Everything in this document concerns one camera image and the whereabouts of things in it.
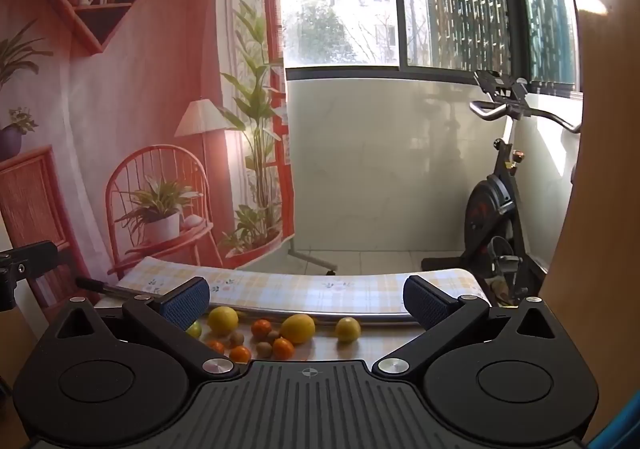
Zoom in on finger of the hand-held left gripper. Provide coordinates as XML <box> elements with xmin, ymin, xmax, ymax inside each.
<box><xmin>0</xmin><ymin>241</ymin><xmax>59</xmax><ymax>311</ymax></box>

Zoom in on blue object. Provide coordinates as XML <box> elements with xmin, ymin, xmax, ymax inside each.
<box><xmin>589</xmin><ymin>388</ymin><xmax>640</xmax><ymax>449</ymax></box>

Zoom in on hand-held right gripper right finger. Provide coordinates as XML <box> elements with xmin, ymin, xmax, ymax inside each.
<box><xmin>372</xmin><ymin>275</ymin><xmax>566</xmax><ymax>382</ymax></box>

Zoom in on long metal pole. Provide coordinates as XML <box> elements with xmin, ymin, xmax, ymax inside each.
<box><xmin>75</xmin><ymin>277</ymin><xmax>417</xmax><ymax>326</ymax></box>

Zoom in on large yellow grapefruit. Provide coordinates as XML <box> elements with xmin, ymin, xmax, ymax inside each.
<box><xmin>207</xmin><ymin>306</ymin><xmax>240</xmax><ymax>336</ymax></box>

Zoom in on black exercise bike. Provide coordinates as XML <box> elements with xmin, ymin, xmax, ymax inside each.
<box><xmin>421</xmin><ymin>70</ymin><xmax>584</xmax><ymax>311</ymax></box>

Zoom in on sliding glass window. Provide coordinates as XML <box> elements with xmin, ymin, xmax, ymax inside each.
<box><xmin>279</xmin><ymin>0</ymin><xmax>584</xmax><ymax>90</ymax></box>

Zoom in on yellow plaid floral tablecloth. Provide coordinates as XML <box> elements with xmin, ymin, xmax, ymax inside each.
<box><xmin>95</xmin><ymin>256</ymin><xmax>497</xmax><ymax>366</ymax></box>

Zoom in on small yellow lemon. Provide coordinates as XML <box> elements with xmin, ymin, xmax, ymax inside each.
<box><xmin>335</xmin><ymin>317</ymin><xmax>362</xmax><ymax>344</ymax></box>

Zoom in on metal backdrop stand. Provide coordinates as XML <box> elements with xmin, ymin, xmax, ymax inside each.
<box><xmin>286</xmin><ymin>236</ymin><xmax>340</xmax><ymax>276</ymax></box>

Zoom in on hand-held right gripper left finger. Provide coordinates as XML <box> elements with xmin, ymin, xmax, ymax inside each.
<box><xmin>47</xmin><ymin>276</ymin><xmax>241</xmax><ymax>382</ymax></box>

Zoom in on wooden board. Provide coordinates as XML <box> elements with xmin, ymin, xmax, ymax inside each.
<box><xmin>539</xmin><ymin>0</ymin><xmax>640</xmax><ymax>435</ymax></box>

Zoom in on large yellow lemon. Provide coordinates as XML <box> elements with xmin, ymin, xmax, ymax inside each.
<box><xmin>280</xmin><ymin>314</ymin><xmax>317</xmax><ymax>345</ymax></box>

